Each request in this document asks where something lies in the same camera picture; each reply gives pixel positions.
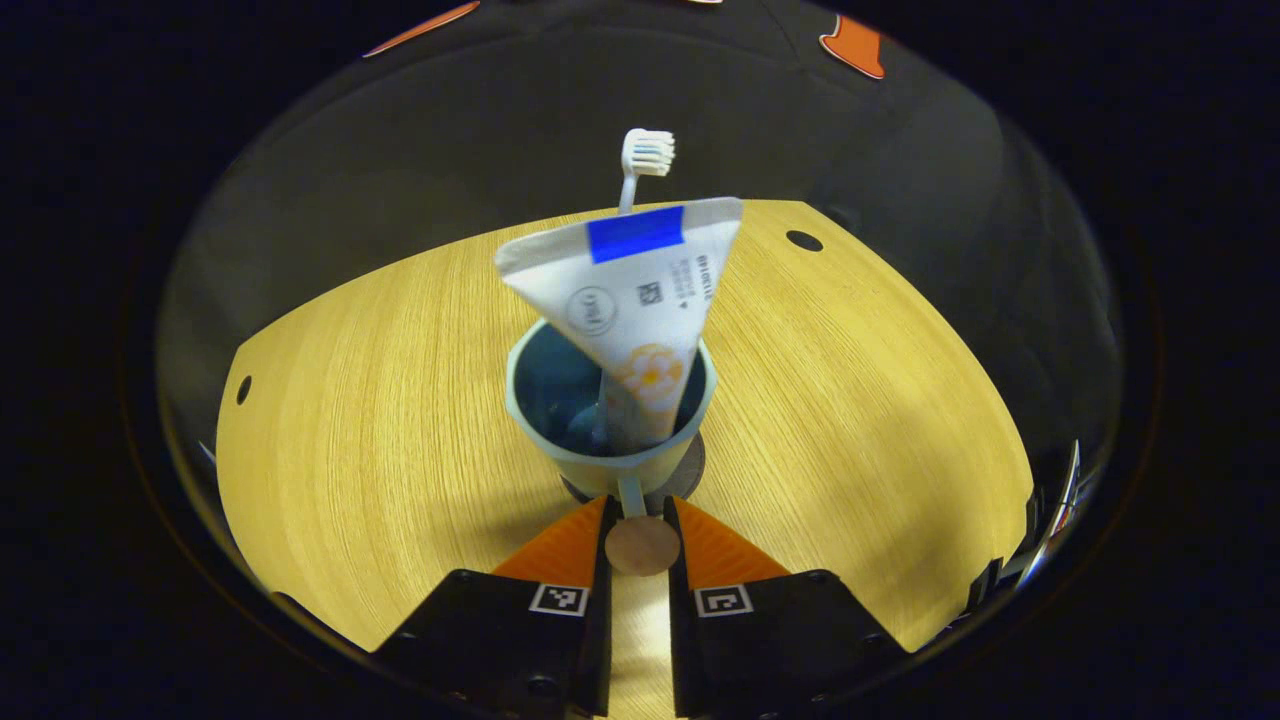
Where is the light blue toothbrush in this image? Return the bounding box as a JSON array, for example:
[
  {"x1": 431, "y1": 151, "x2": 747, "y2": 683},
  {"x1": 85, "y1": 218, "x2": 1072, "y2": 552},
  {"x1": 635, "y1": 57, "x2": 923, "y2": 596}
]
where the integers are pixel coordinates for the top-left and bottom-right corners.
[{"x1": 592, "y1": 127, "x2": 677, "y2": 456}]

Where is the white toothpaste tube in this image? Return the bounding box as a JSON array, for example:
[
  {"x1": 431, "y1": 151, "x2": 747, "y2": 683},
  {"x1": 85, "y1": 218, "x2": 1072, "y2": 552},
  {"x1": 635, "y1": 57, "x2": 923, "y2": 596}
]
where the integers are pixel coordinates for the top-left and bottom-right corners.
[{"x1": 494, "y1": 196, "x2": 745, "y2": 456}]

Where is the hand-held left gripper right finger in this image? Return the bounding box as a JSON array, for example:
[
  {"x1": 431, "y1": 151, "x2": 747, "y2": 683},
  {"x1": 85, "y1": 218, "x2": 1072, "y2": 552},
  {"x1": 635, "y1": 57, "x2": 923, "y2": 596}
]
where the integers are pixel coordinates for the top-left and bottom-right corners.
[{"x1": 664, "y1": 496, "x2": 911, "y2": 719}]

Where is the light blue cup wooden handle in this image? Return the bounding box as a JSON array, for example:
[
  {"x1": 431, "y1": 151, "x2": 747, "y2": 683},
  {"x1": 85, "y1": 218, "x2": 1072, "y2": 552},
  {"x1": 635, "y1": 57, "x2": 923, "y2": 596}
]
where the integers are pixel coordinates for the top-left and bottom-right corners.
[{"x1": 504, "y1": 318, "x2": 719, "y2": 578}]

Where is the wooden desktop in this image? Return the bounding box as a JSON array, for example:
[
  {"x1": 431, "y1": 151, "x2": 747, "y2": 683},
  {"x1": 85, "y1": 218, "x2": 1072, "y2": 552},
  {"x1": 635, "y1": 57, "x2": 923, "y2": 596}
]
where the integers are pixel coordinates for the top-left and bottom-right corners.
[{"x1": 215, "y1": 198, "x2": 1036, "y2": 720}]

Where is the dark brown round coaster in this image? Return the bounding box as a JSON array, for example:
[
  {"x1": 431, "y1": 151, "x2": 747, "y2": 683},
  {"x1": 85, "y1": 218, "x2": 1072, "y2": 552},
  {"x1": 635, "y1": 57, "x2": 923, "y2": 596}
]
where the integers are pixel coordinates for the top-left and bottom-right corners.
[{"x1": 558, "y1": 432, "x2": 708, "y2": 506}]

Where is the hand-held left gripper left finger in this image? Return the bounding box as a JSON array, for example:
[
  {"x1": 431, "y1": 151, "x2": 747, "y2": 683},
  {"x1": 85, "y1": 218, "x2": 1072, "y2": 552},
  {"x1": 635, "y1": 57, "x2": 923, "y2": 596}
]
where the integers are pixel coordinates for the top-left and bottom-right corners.
[{"x1": 375, "y1": 494, "x2": 613, "y2": 719}]

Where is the black backdrop cloth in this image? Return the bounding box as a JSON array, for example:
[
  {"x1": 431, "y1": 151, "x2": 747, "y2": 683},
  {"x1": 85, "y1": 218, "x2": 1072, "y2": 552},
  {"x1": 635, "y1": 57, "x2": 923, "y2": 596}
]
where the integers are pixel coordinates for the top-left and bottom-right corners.
[{"x1": 155, "y1": 0, "x2": 1126, "y2": 471}]

